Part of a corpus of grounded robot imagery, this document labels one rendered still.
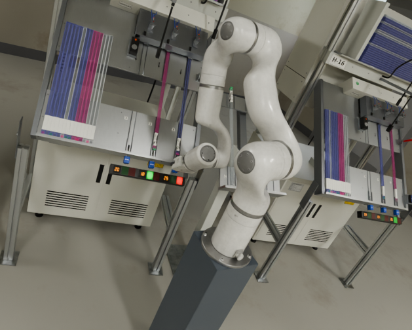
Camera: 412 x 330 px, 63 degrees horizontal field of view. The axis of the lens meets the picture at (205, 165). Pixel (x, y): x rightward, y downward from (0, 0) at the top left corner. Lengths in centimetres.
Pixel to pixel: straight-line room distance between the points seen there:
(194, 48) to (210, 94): 55
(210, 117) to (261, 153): 33
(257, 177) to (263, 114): 20
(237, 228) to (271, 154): 28
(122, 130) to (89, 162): 42
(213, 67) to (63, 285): 125
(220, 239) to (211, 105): 46
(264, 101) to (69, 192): 130
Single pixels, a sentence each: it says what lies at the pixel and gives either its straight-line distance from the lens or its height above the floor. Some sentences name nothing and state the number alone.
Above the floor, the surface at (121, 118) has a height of 82.
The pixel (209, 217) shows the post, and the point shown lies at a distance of 189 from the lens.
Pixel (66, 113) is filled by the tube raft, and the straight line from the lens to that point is 149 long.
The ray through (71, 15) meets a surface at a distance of 169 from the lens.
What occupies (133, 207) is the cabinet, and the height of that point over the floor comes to 20.
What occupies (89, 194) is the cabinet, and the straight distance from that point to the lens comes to 199.
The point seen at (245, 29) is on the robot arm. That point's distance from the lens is 105.
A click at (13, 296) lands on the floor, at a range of 180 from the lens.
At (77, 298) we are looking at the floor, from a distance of 181.
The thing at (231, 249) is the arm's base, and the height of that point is 75.
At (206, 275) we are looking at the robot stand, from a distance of 117.
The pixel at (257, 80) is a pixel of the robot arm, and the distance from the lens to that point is 103.
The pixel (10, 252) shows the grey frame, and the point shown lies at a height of 6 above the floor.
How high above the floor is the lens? 143
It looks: 26 degrees down
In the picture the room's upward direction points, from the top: 23 degrees clockwise
